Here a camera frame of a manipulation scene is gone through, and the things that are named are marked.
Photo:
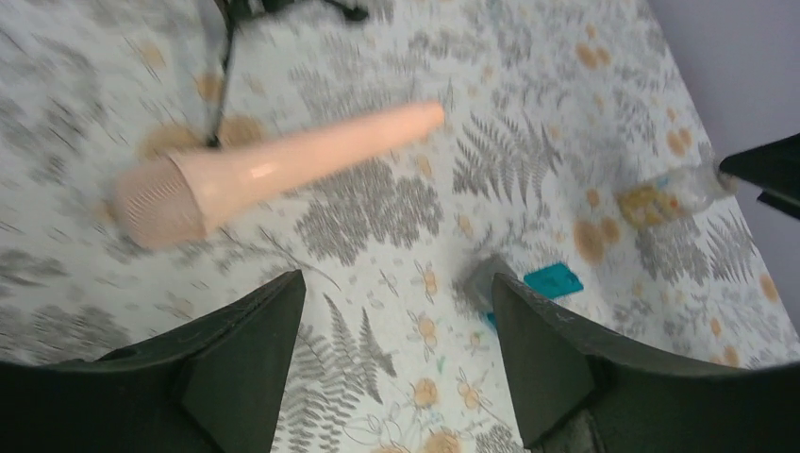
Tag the teal pill box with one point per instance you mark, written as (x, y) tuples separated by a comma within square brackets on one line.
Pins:
[(554, 281)]

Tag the black microphone tripod stand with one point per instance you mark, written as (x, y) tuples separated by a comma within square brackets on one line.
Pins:
[(312, 45)]

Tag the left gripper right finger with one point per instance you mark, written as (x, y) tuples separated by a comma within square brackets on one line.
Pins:
[(560, 366)]

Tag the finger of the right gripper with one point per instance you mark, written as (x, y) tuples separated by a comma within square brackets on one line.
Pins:
[(772, 167)]

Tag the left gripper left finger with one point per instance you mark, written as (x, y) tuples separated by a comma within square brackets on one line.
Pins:
[(212, 385)]

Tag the pink tube container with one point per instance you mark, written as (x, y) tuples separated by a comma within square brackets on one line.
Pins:
[(186, 195)]

